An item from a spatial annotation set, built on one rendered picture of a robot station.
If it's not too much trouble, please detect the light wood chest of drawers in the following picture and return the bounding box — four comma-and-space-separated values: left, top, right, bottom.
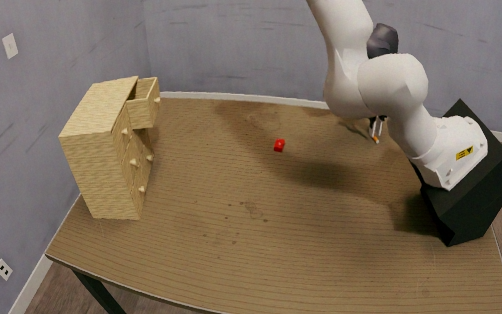
58, 76, 141, 220

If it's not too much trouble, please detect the small red block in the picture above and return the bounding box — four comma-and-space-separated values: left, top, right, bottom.
274, 139, 285, 152

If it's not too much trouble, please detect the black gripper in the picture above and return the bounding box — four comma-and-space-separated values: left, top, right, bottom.
368, 115, 388, 138

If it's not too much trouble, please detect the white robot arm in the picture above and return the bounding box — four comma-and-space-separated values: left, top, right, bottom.
306, 0, 487, 191

